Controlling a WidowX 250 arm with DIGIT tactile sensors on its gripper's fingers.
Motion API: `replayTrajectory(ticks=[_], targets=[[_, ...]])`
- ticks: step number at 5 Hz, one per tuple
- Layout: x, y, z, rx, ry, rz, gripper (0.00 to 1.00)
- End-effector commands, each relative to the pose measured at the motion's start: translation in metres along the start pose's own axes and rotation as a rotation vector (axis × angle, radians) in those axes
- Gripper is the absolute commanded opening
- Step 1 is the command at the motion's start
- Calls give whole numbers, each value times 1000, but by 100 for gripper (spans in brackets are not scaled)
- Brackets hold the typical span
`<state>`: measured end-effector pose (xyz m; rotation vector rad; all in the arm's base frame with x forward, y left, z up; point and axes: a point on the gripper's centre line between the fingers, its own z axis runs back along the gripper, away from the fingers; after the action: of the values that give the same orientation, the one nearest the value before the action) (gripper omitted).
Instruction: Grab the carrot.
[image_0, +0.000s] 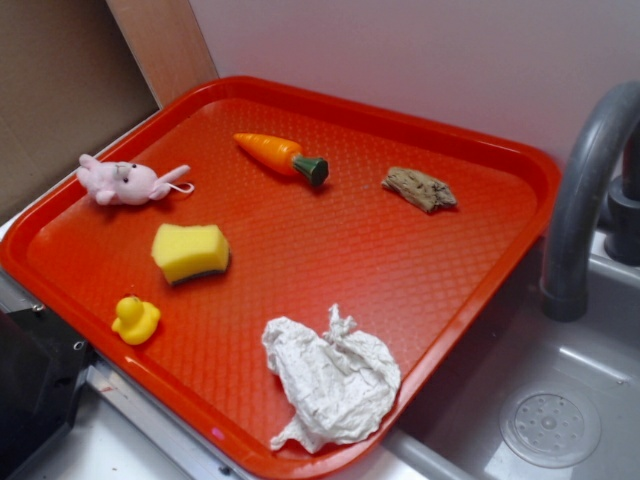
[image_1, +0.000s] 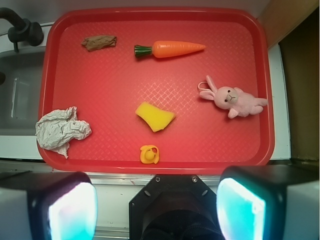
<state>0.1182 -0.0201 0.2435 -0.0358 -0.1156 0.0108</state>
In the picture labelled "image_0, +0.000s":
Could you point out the grey toy faucet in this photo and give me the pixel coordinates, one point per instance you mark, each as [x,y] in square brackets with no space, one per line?
[602,174]

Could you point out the brown wood piece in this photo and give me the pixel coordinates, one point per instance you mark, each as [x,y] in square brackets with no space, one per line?
[423,191]

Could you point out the orange plastic toy carrot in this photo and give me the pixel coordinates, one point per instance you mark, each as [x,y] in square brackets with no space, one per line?
[284,156]

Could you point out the red plastic tray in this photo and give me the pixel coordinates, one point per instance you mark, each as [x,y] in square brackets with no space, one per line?
[414,280]

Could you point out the brown cardboard panel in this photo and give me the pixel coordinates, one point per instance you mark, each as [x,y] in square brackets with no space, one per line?
[75,75]

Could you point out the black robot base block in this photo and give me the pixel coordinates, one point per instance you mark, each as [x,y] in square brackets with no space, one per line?
[44,363]

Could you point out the grey toy sink basin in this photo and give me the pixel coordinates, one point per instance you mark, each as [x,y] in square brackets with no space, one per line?
[522,396]

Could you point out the pink plush bunny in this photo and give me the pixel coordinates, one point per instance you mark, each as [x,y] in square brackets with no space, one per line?
[126,183]

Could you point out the yellow rubber duck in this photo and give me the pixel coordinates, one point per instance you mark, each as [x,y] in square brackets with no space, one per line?
[136,320]

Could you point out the crumpled white cloth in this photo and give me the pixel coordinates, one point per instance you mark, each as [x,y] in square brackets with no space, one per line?
[341,384]

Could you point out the yellow sponge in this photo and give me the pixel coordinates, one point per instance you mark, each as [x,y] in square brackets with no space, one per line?
[184,252]

